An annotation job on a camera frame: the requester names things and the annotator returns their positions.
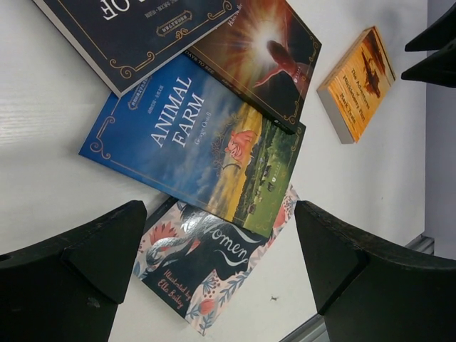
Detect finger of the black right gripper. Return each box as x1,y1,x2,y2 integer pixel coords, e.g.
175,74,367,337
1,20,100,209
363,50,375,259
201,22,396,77
405,6,455,52
401,53,455,88

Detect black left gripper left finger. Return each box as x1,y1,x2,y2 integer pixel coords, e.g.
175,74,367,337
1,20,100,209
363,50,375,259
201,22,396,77
1,200,147,341

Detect Huckleberry Finn orange book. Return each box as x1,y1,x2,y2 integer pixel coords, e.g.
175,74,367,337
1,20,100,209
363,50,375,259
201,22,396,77
317,26,396,144

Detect Little Women floral book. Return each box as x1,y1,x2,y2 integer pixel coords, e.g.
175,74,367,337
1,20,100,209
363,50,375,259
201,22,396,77
133,187,299,335

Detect Animal Farm blue book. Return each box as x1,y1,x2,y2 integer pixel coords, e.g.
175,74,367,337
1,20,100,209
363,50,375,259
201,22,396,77
79,56,306,236

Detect Three Days to See book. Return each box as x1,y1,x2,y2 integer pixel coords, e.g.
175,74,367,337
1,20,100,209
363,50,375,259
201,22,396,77
185,0,321,134

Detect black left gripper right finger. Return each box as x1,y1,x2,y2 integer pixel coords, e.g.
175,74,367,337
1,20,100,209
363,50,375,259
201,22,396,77
295,201,455,341

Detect Tale of Two Cities book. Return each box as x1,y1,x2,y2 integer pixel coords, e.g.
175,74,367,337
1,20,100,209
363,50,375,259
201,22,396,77
35,0,237,97

